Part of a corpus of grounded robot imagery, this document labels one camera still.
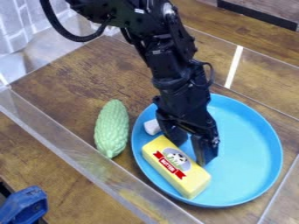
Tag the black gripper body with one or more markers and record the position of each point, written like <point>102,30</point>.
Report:
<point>183,101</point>

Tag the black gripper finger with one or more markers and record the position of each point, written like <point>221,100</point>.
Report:
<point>206,149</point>
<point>171,131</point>

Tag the yellow butter brick toy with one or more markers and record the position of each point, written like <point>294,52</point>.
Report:
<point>186,176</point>

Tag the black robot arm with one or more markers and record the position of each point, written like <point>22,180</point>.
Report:
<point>153,28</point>

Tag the blue round tray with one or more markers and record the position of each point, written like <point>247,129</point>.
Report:
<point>247,166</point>

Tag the green bitter gourd toy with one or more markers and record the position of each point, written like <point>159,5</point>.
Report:
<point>111,129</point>

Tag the blue clamp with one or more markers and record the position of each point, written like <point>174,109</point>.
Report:
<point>25,207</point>

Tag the grey checked cloth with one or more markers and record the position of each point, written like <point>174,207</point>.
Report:
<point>22,20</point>

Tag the clear acrylic corner bracket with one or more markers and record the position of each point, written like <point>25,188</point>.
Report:
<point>110,30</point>

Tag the clear acrylic enclosure wall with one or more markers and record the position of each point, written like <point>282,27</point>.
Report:
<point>49,110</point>

